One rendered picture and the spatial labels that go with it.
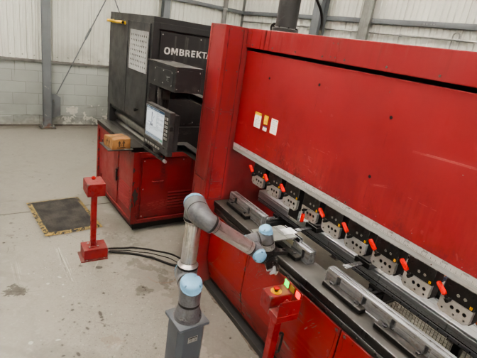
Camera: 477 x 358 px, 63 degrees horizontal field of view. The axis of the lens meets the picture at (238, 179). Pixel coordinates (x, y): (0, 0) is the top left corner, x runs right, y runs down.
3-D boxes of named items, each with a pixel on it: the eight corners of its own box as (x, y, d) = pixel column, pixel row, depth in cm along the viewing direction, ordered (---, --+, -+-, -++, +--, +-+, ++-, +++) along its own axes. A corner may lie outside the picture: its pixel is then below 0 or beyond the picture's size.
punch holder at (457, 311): (435, 307, 182) (446, 277, 176) (446, 302, 186) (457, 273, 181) (466, 328, 170) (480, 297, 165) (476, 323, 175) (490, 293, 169)
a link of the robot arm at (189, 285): (179, 308, 200) (182, 286, 195) (175, 293, 212) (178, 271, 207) (202, 307, 203) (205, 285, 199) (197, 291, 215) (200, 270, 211)
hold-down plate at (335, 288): (321, 284, 240) (322, 280, 239) (328, 282, 243) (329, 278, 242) (358, 315, 216) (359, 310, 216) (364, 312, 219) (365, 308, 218)
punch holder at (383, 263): (369, 262, 213) (377, 235, 208) (379, 259, 217) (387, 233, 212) (391, 277, 201) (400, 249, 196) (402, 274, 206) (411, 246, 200)
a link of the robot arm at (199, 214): (201, 207, 183) (272, 253, 205) (196, 197, 193) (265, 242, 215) (186, 226, 185) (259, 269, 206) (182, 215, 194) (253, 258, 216)
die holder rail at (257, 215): (228, 201, 341) (230, 191, 338) (234, 200, 344) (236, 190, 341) (260, 227, 302) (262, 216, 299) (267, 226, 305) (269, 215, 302)
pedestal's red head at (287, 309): (259, 303, 248) (263, 279, 242) (280, 299, 255) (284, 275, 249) (275, 324, 231) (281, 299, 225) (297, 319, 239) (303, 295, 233)
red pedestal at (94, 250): (77, 252, 387) (78, 174, 360) (103, 248, 400) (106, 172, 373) (81, 263, 372) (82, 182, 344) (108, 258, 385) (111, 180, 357)
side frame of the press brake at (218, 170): (182, 272, 381) (211, 22, 305) (253, 258, 427) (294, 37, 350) (192, 287, 362) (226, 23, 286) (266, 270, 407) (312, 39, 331)
